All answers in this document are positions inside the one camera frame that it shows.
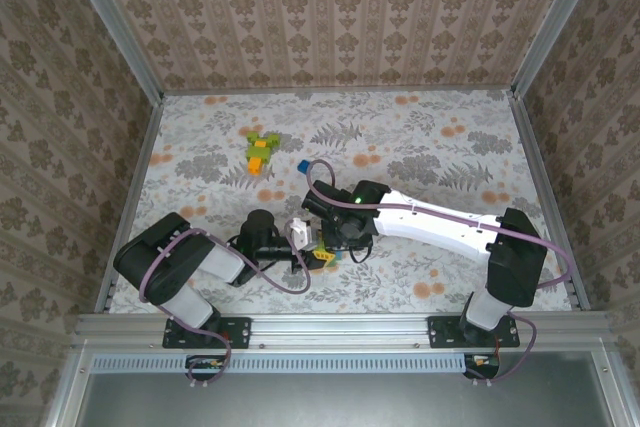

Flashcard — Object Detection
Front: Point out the floral patterned table cover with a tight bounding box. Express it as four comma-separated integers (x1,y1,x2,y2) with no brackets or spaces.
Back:
107,90,575,316

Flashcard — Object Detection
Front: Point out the grey metal plate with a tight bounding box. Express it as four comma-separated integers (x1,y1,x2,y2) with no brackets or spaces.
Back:
74,352,614,427

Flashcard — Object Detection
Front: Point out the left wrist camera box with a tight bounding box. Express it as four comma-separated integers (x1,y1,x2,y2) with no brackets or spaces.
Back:
284,216,316,251

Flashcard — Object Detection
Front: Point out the aluminium mounting rail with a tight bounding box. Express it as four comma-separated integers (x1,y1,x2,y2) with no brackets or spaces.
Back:
74,311,614,351

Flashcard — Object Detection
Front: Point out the grey slotted cable duct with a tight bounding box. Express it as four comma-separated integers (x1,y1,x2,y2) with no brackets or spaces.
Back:
92,352,469,374

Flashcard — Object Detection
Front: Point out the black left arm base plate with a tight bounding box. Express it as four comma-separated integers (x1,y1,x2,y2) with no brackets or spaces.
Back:
162,316,251,351

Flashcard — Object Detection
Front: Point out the aluminium side rail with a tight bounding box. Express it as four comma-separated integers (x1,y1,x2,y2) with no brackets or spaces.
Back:
507,89,594,313
93,94,166,316

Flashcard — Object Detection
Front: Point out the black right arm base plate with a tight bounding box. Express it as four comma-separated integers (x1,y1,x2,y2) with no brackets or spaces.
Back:
427,315,521,350

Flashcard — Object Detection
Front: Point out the thin aluminium wall rail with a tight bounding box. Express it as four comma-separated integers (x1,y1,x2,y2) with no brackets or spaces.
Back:
162,88,514,97

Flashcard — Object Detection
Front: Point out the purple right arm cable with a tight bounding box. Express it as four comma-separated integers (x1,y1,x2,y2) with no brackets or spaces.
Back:
304,159,574,388

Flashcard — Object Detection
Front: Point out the aluminium corner post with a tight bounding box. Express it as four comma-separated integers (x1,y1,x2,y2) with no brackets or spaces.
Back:
509,0,609,98
57,0,166,103

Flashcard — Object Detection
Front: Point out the aluminium frame bar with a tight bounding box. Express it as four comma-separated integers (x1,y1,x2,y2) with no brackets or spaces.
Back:
44,344,96,427
592,346,639,427

